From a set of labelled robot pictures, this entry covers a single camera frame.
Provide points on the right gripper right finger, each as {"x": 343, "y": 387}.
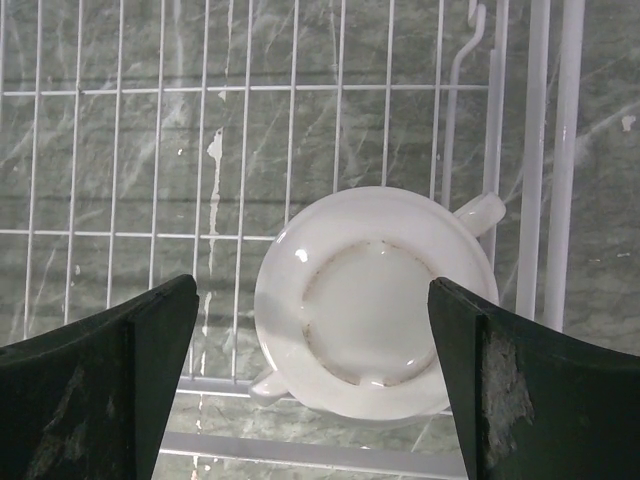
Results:
{"x": 529, "y": 402}

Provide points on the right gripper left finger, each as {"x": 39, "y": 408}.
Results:
{"x": 91, "y": 399}

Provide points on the white handled bowl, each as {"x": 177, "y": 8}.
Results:
{"x": 341, "y": 296}

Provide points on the white wire dish rack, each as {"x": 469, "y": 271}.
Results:
{"x": 144, "y": 139}

